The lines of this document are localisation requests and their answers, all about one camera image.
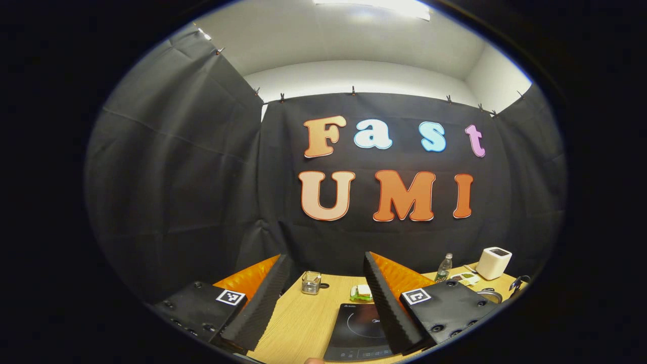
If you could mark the black induction cooktop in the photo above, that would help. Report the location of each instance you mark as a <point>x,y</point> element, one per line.
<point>354,328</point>

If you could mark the clear plastic water bottle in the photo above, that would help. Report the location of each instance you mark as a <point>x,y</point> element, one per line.
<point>444,270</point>

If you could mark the ceiling light panel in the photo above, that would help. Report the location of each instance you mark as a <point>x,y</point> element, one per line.
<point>394,6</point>

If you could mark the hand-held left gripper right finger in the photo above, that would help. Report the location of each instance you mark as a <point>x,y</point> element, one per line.
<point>386,303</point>

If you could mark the white divided bean dish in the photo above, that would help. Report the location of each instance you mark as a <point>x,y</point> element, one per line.
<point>467,278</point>

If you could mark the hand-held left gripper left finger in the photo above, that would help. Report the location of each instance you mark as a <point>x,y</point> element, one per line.
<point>263,308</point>

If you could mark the white toaster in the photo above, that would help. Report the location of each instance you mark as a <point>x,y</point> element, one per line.
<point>493,265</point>

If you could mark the black backdrop cloth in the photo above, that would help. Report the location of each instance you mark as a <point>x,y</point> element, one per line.
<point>202,202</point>

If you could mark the sandwich with lettuce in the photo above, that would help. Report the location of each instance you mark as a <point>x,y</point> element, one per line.
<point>362,291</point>

